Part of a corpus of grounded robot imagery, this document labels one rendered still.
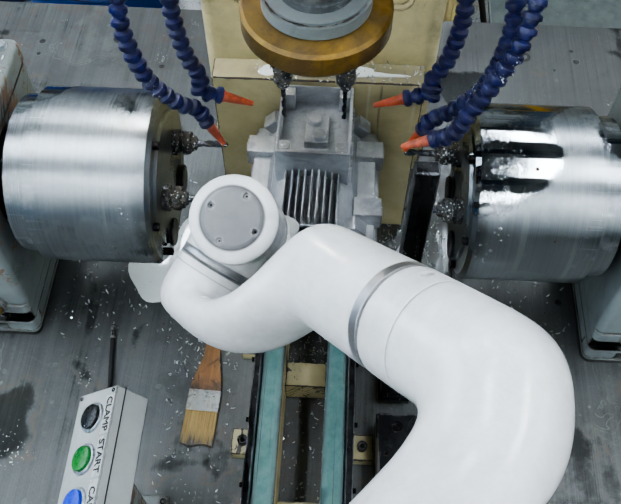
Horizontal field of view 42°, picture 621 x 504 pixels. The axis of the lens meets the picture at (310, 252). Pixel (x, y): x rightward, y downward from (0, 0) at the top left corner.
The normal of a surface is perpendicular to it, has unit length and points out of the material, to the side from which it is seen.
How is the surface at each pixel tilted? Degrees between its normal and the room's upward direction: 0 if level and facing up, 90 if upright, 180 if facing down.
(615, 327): 89
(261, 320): 78
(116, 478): 52
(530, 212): 47
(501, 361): 12
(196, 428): 2
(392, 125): 90
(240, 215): 30
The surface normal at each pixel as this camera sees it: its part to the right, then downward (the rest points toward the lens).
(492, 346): -0.29, -0.59
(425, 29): -0.05, 0.84
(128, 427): 0.79, -0.29
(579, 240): -0.05, 0.55
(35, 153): -0.02, -0.14
